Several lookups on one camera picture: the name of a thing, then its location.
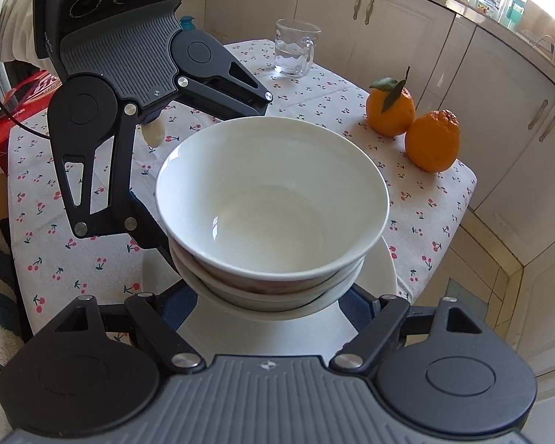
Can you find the red cardboard box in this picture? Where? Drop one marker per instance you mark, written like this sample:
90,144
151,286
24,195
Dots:
14,115

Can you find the cherry print tablecloth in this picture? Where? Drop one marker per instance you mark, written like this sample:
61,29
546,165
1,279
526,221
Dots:
305,101

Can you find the person's left hand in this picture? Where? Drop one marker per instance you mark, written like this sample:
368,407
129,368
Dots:
153,135

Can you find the person's fluffy clothing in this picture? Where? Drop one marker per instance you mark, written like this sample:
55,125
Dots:
0,296

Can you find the white kitchen cabinets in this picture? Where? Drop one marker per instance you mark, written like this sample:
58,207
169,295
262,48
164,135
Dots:
490,148

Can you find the orange with green leaf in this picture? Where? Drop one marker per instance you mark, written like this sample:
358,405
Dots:
391,111

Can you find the wooden cutting board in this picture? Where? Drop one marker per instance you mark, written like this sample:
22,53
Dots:
548,18

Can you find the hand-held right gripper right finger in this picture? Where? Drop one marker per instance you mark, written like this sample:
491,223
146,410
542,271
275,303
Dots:
358,310

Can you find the bumpy orange without leaf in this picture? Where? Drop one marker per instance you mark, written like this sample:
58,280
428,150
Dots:
432,143

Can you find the medium white floral plate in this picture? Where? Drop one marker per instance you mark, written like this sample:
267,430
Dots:
268,333

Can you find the glass mug with water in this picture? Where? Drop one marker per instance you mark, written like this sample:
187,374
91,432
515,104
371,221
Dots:
293,55

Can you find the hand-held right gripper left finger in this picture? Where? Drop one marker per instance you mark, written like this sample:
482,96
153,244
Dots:
175,309

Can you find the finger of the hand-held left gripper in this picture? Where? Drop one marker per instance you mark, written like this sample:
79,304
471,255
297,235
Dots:
115,185
240,92

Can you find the blue thermos jug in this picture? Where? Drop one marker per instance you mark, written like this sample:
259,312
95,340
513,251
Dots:
188,23

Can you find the beige kitchen countertop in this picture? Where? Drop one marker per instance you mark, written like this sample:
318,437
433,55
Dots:
490,21

